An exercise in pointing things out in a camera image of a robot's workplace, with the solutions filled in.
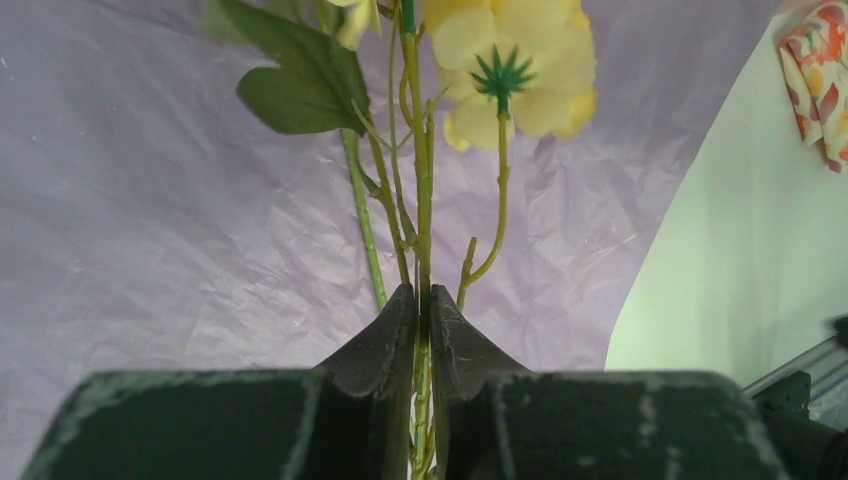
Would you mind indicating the floral patterned cloth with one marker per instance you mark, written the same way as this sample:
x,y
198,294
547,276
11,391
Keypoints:
x,y
814,63

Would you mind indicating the peach flower stem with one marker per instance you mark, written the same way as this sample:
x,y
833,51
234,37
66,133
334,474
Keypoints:
x,y
364,218

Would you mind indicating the yellow flower bunch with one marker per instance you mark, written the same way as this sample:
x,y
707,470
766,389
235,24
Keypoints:
x,y
393,76

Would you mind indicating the pink purple wrapping paper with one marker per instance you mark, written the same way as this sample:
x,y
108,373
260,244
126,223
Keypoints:
x,y
149,221

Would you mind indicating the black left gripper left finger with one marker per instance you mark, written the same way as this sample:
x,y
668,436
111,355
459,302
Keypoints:
x,y
346,418

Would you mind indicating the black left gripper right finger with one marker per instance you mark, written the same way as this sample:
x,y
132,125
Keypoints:
x,y
495,419

